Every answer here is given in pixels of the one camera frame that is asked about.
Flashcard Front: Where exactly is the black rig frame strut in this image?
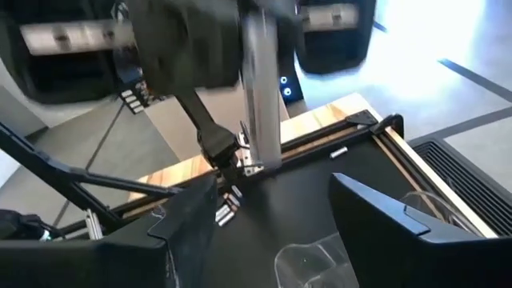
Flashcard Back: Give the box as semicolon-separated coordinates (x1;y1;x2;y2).
0;122;183;235

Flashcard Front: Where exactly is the black table mat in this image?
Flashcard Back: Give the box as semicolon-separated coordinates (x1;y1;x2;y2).
119;135;481;288

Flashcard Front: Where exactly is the clear plastic bin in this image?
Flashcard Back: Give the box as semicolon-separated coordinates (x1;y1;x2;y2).
274;190;487;288

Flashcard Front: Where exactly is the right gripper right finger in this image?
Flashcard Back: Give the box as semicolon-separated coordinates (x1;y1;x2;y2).
328;171;512;288

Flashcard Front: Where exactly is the black floor vent grille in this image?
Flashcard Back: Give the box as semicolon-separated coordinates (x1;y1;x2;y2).
410;135;512;237

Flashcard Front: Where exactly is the black case with silver bar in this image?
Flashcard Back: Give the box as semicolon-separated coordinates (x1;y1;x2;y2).
296;0;378;76
0;0;135;106

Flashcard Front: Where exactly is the black frame clamp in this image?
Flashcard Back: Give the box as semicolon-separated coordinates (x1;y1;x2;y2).
370;113;405;139

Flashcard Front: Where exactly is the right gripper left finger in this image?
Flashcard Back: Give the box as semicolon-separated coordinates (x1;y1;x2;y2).
0;174;220;288

